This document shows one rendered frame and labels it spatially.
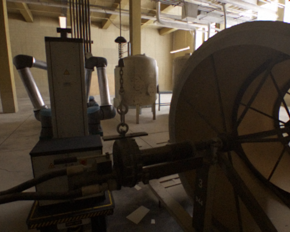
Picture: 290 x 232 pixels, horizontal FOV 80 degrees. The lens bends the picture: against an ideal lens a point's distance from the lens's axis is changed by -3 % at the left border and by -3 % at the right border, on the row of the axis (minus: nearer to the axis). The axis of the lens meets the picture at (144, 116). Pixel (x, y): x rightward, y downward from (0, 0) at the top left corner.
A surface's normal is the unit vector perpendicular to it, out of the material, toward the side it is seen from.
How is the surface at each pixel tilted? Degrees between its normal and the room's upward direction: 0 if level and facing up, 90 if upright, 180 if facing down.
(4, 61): 90
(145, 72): 90
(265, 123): 77
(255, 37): 90
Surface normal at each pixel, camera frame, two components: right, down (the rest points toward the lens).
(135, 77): -0.05, 0.19
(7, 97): 0.40, 0.18
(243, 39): -0.92, 0.07
